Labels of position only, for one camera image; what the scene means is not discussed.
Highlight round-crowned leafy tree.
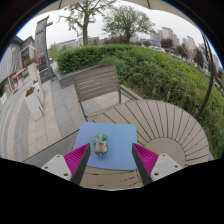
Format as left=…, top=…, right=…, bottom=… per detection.
left=102, top=4, right=157, bottom=44

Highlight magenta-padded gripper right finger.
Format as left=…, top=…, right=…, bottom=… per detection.
left=131, top=142, right=184, bottom=186

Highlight white planter box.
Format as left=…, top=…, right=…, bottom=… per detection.
left=24, top=85, right=45, bottom=122

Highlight thin-crowned bare-trunk tree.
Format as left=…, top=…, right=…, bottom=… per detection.
left=58, top=0, right=117, bottom=47

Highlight distant apartment buildings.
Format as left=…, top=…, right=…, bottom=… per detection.
left=149, top=26, right=198, bottom=52

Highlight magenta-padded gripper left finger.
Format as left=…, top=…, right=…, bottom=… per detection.
left=41, top=142, right=92, bottom=186

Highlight blue mouse pad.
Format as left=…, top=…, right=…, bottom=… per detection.
left=72, top=121, right=139, bottom=172

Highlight storefront building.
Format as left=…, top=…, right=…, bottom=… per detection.
left=0, top=34, right=36, bottom=105

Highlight dark curved parasol pole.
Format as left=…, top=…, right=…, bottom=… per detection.
left=194, top=33, right=215, bottom=121

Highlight brown slatted outdoor chair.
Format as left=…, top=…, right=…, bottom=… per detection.
left=71, top=65, right=144, bottom=123

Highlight tall grey sign pylon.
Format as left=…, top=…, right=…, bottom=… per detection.
left=34, top=15, right=56, bottom=84

